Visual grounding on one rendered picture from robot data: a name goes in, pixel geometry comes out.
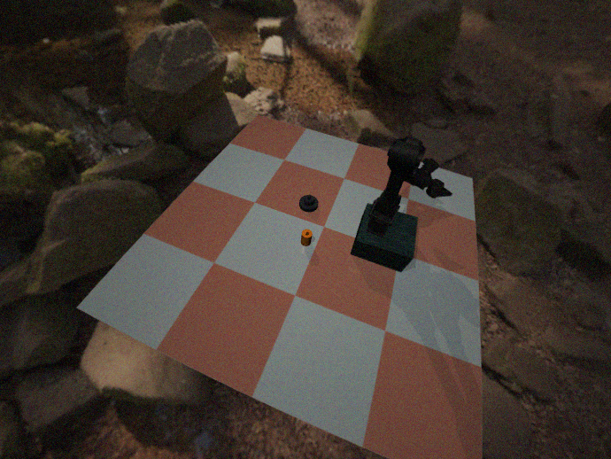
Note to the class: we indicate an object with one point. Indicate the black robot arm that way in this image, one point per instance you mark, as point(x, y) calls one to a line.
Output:
point(405, 155)

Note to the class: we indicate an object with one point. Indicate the dark grey round pedestal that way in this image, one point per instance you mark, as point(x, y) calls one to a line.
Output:
point(308, 203)

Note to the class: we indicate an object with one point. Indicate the orange tapered knob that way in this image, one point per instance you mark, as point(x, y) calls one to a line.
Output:
point(306, 237)

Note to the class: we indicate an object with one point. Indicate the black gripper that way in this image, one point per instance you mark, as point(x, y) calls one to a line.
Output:
point(435, 187)

